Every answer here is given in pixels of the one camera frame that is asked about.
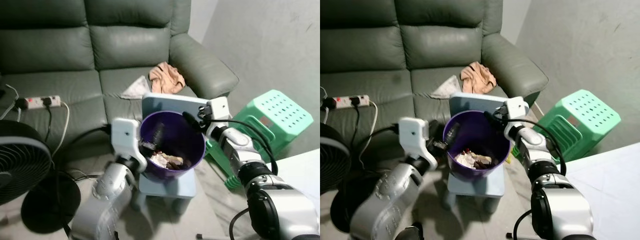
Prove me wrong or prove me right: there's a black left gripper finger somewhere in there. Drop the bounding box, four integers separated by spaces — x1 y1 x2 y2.
445 123 462 146
150 122 168 147

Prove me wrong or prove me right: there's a purple plastic rubbish bin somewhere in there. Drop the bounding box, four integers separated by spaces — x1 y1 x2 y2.
443 110 512 182
139 110 207 181

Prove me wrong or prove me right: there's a white crumpled paper trash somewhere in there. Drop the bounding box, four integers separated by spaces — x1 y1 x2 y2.
453 151 476 169
149 151 174 169

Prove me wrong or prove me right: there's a light blue plastic stool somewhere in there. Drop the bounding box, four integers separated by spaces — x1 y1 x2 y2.
446 92 511 211
132 93 211 214

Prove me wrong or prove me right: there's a beige crumpled cloth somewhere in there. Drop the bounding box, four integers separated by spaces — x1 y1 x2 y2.
460 61 498 95
149 62 186 95

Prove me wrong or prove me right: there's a green plastic stool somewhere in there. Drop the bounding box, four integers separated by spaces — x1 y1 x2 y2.
505 89 622 166
205 89 315 190

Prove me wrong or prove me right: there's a white power strip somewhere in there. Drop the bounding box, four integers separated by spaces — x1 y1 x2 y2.
334 94 371 109
25 95 62 110

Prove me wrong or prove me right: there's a green leather sofa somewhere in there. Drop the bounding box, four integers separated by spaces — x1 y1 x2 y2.
320 0 549 151
0 0 240 153

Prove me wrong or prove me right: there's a black floor fan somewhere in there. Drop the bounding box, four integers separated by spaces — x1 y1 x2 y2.
0 120 82 234
320 123 365 235

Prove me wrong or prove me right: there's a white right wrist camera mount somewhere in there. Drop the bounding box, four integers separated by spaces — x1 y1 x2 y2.
502 96 530 139
197 96 232 132

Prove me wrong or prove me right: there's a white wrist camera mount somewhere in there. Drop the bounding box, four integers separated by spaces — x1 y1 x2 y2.
197 96 232 132
398 117 439 174
502 96 530 139
110 118 148 173

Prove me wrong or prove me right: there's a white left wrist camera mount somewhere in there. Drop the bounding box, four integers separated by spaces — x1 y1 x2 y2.
110 118 148 173
398 117 439 174

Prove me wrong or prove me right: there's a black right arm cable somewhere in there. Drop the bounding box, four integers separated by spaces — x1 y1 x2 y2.
504 118 567 177
200 118 274 176

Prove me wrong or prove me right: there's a white power cable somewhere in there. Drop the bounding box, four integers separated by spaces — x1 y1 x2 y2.
50 102 71 157
367 100 379 143

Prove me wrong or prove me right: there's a black power cable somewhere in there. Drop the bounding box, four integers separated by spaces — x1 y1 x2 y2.
42 97 55 145
350 95 362 147

